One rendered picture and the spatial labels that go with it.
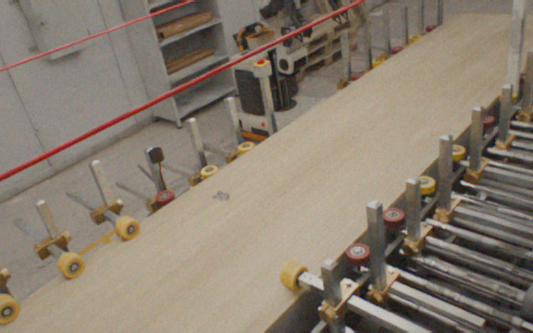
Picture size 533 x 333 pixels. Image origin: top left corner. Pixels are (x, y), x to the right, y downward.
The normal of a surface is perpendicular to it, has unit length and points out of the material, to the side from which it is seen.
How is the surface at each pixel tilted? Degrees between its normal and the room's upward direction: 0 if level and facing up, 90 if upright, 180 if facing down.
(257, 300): 0
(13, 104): 90
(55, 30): 90
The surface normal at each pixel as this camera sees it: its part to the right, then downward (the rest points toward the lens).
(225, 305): -0.17, -0.85
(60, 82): 0.73, 0.23
